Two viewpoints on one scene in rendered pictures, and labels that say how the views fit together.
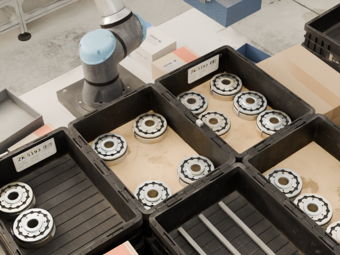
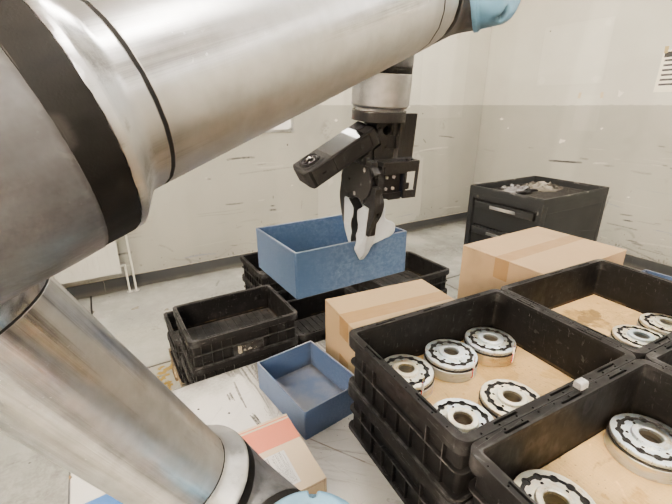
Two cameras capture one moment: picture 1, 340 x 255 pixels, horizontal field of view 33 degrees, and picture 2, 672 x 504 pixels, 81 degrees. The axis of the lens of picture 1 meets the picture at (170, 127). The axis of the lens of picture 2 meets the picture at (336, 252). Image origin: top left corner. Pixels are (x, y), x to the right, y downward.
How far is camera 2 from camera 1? 166 cm
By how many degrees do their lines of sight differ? 71
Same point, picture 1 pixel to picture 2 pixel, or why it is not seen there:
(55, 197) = not seen: outside the picture
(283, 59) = (355, 314)
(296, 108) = (479, 308)
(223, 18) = (400, 257)
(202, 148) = (594, 418)
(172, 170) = (654, 490)
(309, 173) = not seen: hidden behind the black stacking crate
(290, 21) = not seen: hidden behind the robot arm
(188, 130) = (571, 422)
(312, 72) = (386, 299)
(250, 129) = (496, 372)
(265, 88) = (433, 328)
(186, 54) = (255, 441)
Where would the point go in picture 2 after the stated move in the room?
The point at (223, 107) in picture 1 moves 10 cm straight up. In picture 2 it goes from (449, 392) to (455, 345)
